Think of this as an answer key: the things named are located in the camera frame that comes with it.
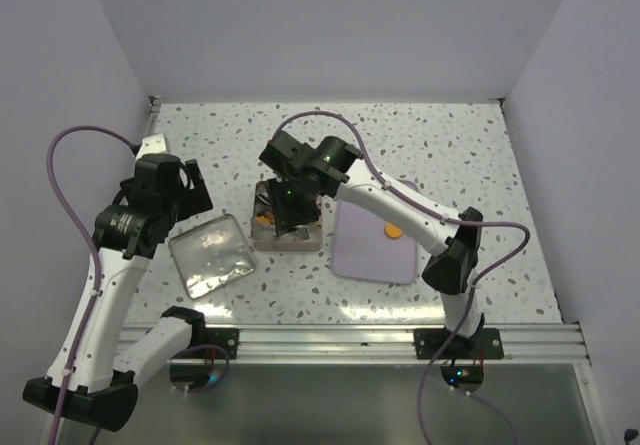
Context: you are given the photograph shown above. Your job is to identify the orange flower cookie top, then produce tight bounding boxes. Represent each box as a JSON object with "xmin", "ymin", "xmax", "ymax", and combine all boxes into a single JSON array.
[{"xmin": 255, "ymin": 210, "xmax": 275, "ymax": 226}]

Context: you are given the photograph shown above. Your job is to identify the silver tin lid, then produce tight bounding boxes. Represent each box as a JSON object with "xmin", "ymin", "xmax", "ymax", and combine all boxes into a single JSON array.
[{"xmin": 169, "ymin": 214, "xmax": 256, "ymax": 299}]

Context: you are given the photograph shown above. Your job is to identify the lilac plastic tray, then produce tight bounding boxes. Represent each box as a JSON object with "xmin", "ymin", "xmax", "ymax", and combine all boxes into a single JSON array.
[{"xmin": 330, "ymin": 200, "xmax": 419, "ymax": 285}]

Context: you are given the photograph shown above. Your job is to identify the round orange cookie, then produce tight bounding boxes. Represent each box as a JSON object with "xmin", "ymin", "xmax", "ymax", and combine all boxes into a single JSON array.
[{"xmin": 384, "ymin": 223, "xmax": 404, "ymax": 240}]

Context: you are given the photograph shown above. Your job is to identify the metal tongs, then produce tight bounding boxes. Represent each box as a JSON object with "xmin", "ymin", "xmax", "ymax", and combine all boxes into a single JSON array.
[{"xmin": 276, "ymin": 226, "xmax": 311, "ymax": 241}]

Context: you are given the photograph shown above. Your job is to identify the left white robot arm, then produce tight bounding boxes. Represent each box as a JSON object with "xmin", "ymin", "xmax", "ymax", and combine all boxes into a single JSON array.
[{"xmin": 23, "ymin": 153, "xmax": 212, "ymax": 432}]

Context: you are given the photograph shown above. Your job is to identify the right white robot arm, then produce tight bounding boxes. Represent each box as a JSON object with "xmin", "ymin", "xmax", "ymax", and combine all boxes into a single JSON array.
[{"xmin": 259, "ymin": 131, "xmax": 483, "ymax": 358}]

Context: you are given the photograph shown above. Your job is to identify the square cookie tin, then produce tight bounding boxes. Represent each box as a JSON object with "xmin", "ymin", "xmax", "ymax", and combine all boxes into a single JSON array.
[{"xmin": 250, "ymin": 181, "xmax": 324, "ymax": 253}]

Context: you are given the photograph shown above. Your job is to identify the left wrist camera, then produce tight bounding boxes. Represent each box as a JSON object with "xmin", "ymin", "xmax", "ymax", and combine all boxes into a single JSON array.
[{"xmin": 134, "ymin": 134, "xmax": 170, "ymax": 160}]

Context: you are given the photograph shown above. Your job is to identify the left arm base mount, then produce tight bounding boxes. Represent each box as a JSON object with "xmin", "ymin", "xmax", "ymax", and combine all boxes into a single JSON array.
[{"xmin": 169, "ymin": 328, "xmax": 239, "ymax": 394}]

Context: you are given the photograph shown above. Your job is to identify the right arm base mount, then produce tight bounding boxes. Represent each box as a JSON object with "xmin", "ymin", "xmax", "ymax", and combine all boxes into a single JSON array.
[{"xmin": 413, "ymin": 328, "xmax": 505, "ymax": 392}]

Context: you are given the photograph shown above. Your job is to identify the aluminium rail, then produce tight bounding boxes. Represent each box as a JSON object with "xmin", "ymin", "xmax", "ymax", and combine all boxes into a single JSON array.
[{"xmin": 69, "ymin": 320, "xmax": 586, "ymax": 366}]

